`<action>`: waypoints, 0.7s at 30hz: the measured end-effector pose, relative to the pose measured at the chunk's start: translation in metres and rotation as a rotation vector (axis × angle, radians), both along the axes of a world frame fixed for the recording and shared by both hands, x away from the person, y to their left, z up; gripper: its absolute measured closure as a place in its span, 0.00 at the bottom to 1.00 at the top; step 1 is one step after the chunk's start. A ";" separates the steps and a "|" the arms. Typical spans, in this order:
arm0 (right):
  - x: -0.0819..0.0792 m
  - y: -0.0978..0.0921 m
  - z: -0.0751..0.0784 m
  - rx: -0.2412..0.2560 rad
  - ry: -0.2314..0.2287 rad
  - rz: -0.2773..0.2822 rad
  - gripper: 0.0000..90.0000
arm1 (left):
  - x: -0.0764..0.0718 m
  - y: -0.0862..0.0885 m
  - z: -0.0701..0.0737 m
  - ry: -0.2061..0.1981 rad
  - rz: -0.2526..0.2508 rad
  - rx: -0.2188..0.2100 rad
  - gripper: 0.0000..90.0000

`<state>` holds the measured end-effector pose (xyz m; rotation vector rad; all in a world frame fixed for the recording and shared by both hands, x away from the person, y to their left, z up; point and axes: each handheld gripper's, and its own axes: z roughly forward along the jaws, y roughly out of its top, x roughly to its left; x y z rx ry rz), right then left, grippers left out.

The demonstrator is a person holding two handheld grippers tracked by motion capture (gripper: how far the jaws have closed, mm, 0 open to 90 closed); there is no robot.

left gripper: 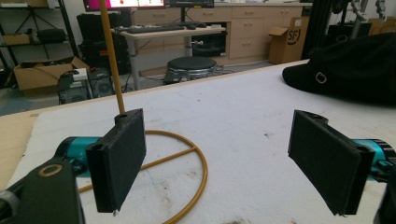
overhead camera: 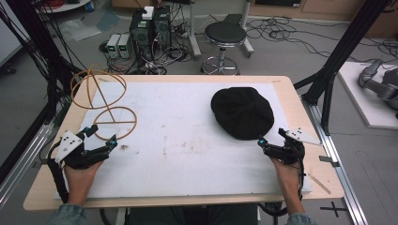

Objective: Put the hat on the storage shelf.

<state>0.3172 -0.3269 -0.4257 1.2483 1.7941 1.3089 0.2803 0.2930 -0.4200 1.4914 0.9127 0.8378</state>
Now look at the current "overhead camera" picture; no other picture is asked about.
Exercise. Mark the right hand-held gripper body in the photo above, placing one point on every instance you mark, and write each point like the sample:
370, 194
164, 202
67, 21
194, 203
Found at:
291, 150

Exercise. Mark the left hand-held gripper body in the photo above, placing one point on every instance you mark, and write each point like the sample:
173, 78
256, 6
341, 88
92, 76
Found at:
69, 146

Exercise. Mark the wooden hoop hat stand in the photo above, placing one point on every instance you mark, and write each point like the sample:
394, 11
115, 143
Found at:
108, 108

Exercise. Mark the black hat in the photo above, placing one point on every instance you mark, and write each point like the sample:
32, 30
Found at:
242, 113

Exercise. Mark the person's right hand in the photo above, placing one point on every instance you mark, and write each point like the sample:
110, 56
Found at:
286, 175

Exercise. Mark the person's left hand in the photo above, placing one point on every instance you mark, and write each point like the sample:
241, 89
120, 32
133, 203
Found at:
79, 178

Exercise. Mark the thin wooden stick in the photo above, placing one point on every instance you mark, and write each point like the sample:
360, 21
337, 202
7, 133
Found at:
319, 183

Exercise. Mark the white table mat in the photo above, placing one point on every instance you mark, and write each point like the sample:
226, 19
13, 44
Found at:
187, 150

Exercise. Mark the white floor platform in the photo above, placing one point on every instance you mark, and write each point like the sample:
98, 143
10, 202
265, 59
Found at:
359, 100

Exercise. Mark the grey bench power supply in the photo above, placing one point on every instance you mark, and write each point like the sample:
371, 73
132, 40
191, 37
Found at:
113, 45
124, 45

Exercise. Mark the black computer tower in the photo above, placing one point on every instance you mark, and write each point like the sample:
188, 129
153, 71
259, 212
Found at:
162, 26
141, 34

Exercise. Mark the black round stool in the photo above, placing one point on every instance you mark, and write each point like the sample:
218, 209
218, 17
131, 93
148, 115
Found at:
224, 34

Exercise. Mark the small white box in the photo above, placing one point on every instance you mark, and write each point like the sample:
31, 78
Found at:
148, 12

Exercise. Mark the small metal bracket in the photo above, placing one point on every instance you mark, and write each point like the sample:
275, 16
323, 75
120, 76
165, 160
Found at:
328, 160

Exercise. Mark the aluminium rail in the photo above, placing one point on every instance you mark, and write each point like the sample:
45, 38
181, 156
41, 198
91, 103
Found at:
334, 162
22, 162

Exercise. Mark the black frame post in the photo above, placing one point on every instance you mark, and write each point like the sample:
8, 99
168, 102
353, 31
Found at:
37, 53
338, 59

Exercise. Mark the white desk leg frame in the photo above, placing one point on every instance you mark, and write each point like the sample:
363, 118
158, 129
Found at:
195, 31

